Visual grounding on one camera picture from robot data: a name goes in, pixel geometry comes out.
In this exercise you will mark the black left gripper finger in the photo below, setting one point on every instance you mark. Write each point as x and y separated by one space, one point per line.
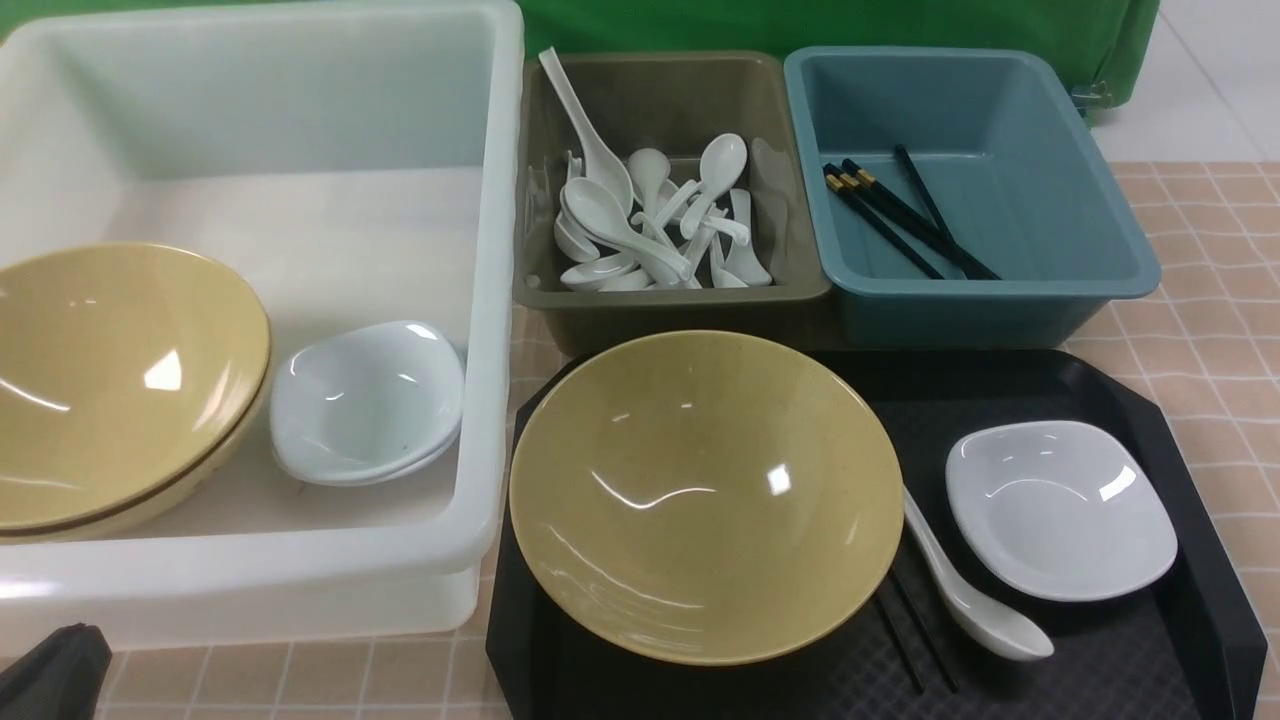
61 678

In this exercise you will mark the yellow noodle bowl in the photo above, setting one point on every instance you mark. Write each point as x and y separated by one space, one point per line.
706 498

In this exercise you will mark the black chopstick gold band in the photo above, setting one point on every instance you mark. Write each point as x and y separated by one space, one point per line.
923 629
897 641

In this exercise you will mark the white ceramic soup spoon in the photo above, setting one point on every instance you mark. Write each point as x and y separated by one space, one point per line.
991 623

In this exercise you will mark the white square sauce dish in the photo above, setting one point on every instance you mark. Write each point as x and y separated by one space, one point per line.
1059 510

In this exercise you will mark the stacked yellow bowl top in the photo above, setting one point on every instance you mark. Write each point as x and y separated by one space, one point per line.
131 372

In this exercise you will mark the white spoon upright bowl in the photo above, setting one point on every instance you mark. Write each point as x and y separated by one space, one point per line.
720 166

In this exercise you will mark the stacked white dish bottom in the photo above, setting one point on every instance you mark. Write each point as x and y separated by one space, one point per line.
366 462

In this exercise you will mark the stacked white dish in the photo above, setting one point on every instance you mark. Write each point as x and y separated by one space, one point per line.
402 379
366 462

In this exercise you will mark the stacked white dish top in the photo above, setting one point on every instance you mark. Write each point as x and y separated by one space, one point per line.
402 379

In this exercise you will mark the large white plastic tub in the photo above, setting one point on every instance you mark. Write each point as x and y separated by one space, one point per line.
356 163

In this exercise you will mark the white spoon front left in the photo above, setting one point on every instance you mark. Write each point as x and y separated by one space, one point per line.
596 209

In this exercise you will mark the long white spoon in bin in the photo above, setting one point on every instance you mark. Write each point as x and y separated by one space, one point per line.
601 165

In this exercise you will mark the olive plastic spoon bin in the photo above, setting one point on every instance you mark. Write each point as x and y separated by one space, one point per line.
676 103

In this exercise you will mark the black chopstick in teal bin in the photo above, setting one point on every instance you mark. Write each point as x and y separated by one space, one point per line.
848 189

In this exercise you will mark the teal plastic chopstick bin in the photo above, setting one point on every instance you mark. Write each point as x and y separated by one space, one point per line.
1016 175

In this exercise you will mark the black plastic serving tray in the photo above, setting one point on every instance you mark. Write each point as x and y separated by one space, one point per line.
1187 647

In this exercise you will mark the pink checked tablecloth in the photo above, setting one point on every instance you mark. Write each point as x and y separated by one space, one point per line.
1203 347

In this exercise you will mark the green cloth backdrop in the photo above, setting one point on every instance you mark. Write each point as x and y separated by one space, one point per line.
1096 48

